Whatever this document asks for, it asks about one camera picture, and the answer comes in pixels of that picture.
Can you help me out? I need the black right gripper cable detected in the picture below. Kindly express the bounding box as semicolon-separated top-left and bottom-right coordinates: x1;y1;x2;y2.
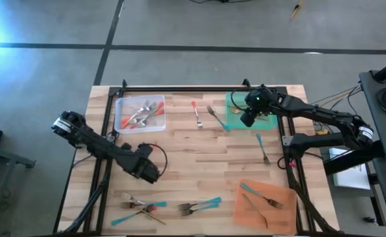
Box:
230;86;256;106

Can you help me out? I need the teal handled fork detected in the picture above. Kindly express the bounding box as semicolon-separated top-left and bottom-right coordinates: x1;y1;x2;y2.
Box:
110;204;157;227
180;202;220;217
177;196;223;211
239;183;285;210
206;105;231;132
255;132;272;167
119;200;168;210

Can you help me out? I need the clear plastic bin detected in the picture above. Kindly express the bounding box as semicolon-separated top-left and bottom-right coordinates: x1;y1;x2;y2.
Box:
113;94;167;135

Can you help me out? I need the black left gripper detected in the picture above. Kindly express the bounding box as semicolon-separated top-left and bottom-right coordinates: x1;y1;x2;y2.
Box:
118;149;162;185

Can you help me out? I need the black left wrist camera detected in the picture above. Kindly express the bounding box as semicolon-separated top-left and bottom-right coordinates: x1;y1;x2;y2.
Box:
136;143;154;159

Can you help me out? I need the grey cart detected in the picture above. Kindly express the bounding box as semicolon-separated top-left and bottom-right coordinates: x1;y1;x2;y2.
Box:
358;70;386;161

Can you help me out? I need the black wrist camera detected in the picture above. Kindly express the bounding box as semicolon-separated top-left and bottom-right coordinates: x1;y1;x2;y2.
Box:
136;143;154;159
239;111;256;128

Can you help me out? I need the grey side table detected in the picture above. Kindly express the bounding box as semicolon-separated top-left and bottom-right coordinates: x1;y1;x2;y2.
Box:
0;141;37;237

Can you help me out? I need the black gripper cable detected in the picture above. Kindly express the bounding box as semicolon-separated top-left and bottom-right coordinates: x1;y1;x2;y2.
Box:
230;86;256;106
146;143;169;177

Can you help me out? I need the orange plastic bin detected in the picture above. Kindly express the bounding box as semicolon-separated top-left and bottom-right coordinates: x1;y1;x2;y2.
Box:
233;179;299;236

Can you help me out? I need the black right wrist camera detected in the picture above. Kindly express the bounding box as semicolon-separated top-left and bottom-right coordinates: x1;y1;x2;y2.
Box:
239;111;256;128

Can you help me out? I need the white box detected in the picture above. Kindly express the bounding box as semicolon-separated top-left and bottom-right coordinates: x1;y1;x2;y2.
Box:
329;147;372;191

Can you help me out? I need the black aluminium table frame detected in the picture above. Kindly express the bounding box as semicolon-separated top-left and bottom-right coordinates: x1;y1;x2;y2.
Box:
53;78;341;237

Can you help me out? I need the black stand beam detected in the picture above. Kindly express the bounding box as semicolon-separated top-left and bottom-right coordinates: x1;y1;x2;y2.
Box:
323;140;386;176

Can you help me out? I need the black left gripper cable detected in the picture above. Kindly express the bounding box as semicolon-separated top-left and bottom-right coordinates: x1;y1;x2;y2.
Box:
146;143;169;177

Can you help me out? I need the yellow cable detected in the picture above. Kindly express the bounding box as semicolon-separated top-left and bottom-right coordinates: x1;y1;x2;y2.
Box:
309;86;361;113

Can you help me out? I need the yellow floor cord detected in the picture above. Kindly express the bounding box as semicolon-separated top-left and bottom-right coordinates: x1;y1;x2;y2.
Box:
289;0;304;21

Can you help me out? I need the gold fork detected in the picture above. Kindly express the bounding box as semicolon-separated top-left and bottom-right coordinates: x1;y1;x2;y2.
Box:
136;204;167;226
229;105;269;120

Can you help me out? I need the teal plastic bin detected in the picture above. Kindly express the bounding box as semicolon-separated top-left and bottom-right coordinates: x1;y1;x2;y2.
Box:
224;91;279;130

